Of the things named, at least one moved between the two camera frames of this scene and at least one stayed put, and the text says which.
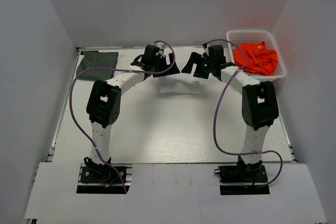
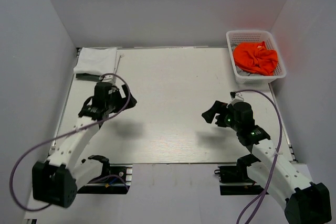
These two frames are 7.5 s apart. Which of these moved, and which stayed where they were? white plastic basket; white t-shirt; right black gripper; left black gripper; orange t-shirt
Moved: white t-shirt; left black gripper; right black gripper
Stayed: white plastic basket; orange t-shirt
